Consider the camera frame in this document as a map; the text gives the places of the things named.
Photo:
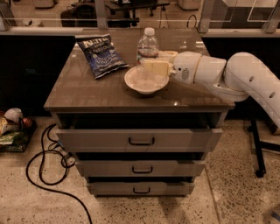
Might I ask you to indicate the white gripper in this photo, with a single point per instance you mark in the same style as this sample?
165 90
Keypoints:
185 67

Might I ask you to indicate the clear plastic water bottle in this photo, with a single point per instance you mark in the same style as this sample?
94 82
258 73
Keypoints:
147 49

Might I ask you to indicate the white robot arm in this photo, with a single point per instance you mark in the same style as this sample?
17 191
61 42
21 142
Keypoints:
235 79

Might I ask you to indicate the white paper bowl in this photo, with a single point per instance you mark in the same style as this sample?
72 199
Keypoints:
144 82

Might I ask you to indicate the blue chip bag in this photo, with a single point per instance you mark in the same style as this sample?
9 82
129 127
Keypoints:
101 55

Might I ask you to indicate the grey drawer cabinet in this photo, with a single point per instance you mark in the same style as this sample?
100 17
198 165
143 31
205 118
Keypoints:
78 101

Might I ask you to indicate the dark background desk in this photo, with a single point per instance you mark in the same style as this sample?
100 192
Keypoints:
134 5

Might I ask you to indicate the top grey drawer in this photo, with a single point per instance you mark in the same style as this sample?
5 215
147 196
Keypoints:
139 140

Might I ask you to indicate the grey drawer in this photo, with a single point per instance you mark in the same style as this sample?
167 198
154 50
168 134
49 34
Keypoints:
140 189
139 140
140 168

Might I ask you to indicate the dark office chair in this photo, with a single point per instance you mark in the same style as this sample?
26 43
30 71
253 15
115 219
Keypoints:
79 15

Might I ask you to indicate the middle grey drawer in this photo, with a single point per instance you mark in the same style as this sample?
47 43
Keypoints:
140 168

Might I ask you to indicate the black stand with caster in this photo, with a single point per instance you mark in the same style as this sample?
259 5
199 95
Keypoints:
259 146

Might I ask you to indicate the bottom grey drawer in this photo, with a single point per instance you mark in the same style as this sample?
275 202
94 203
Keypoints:
140 189

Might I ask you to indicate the glass partition railing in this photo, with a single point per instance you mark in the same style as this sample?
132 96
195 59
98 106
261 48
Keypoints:
212 18

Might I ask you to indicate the pile of items on floor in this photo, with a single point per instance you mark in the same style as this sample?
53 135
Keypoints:
16 130

